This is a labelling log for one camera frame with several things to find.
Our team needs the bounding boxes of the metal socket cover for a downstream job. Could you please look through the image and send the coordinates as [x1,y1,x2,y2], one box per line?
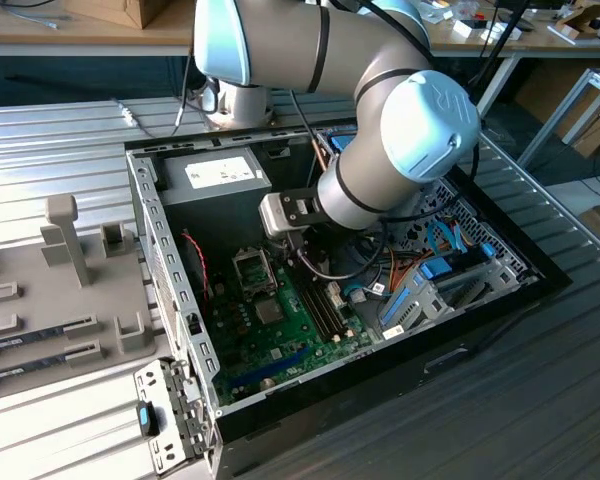
[232,245,280,301]

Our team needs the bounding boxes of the green motherboard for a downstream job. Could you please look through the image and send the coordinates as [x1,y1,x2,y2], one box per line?
[207,244,377,406]

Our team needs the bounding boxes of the grey power supply unit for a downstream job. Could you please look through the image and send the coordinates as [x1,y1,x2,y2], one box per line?
[157,144,275,254]

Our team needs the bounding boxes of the blue plastic drive carrier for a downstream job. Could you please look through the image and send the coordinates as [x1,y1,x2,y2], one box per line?
[329,132,360,152]

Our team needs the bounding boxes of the blue expansion slot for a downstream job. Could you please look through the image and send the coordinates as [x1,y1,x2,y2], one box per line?
[228,347,311,387]

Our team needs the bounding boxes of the blue carrier with black disk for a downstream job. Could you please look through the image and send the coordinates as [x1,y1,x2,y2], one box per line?
[418,243,497,284]

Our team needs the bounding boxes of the black open PC case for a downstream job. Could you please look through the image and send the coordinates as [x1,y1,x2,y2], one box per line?
[123,113,575,479]

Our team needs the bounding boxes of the grey perforated disk bay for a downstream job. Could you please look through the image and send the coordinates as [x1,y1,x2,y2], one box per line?
[379,174,546,344]

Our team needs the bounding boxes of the black and teal case latch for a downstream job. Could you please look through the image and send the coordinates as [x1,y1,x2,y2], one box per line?
[134,399,161,439]

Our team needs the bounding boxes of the white papers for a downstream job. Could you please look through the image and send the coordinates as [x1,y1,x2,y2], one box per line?
[449,19,524,44]

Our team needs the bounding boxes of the grey parts rack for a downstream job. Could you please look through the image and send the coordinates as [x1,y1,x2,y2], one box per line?
[0,193,176,404]

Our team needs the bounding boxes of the black stand pole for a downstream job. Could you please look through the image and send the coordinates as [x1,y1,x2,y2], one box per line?
[469,0,534,119]

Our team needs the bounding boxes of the large cardboard box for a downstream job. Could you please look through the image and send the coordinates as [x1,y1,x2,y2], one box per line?
[510,59,600,160]

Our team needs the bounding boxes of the brown box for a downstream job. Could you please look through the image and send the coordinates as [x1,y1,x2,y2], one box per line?
[62,0,165,30]

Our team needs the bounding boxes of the RAM stick with label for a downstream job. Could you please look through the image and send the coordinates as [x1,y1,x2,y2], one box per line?
[0,349,71,391]
[0,322,69,357]

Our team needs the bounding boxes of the wooden desk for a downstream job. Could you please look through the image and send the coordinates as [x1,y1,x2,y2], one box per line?
[0,0,196,57]
[427,0,600,119]

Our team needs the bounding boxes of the small open cardboard box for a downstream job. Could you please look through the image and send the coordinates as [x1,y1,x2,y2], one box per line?
[553,3,600,42]

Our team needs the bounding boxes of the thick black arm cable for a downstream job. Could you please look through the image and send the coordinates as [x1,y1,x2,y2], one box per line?
[288,0,481,281]

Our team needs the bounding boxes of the wrist camera with black bracket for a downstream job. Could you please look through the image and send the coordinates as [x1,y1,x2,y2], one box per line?
[257,188,327,237]

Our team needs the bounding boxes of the orange and red wire bundle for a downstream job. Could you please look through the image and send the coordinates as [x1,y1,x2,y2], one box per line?
[387,243,431,297]

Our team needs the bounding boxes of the blue plastic rail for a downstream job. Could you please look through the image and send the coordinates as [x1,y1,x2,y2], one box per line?
[379,287,411,326]

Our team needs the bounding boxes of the red twisted fan wire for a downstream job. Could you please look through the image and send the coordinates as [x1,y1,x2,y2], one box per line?
[181,228,212,301]

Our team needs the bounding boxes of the blue flat wire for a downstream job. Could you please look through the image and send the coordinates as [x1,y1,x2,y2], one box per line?
[426,219,469,257]

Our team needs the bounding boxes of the grey cable with plug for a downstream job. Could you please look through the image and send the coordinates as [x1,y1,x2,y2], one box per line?
[114,49,194,139]

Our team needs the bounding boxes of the aluminium profile frame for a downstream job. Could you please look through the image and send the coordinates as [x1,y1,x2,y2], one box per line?
[517,67,600,171]

